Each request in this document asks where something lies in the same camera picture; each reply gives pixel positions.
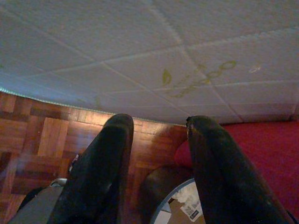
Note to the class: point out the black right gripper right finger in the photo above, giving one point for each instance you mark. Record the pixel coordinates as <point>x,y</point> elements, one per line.
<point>222,175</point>

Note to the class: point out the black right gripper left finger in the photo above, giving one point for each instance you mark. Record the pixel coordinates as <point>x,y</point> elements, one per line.
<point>98,175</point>

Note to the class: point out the crumpled white paper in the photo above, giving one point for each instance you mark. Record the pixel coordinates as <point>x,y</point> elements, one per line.
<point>184,194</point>

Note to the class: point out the printed white paper label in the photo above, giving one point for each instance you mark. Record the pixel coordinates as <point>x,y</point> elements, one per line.
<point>190,210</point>

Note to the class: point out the red rug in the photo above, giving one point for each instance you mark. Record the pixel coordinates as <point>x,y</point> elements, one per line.
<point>268,151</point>

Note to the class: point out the round grey waste bin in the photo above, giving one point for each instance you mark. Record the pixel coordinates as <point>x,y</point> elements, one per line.
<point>151,186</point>

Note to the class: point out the brown cardboard piece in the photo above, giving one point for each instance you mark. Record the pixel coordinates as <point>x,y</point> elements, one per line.
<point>175,212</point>

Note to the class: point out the white quilted mattress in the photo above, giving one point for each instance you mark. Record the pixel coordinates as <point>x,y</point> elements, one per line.
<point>116,46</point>

